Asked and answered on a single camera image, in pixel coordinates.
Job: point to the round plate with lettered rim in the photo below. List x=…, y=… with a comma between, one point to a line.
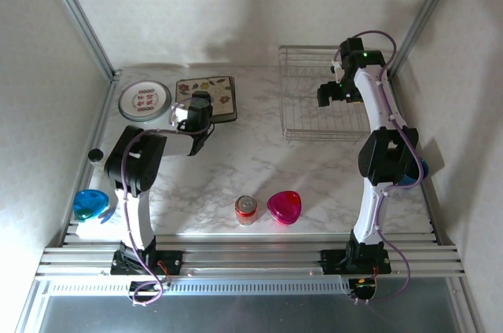
x=145, y=100

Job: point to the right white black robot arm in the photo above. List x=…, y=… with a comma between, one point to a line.
x=369, y=211

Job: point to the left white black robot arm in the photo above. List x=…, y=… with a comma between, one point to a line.
x=135, y=215

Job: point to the red soda can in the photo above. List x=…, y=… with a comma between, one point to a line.
x=246, y=209

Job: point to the bottle with black cap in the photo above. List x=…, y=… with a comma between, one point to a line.
x=95, y=155

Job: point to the pink plastic container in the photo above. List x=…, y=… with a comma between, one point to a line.
x=285, y=207

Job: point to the blue cup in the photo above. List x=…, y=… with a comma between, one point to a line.
x=408, y=182

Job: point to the blue plastic container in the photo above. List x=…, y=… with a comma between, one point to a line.
x=89, y=203

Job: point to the white packet with blue print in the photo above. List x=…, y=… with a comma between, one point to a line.
x=94, y=231

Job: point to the aluminium upright post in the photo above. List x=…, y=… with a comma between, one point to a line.
x=423, y=15
x=78, y=15

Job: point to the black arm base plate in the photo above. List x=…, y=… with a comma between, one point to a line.
x=173, y=260
x=332, y=260

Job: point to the aluminium rail beam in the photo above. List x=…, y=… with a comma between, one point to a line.
x=251, y=258

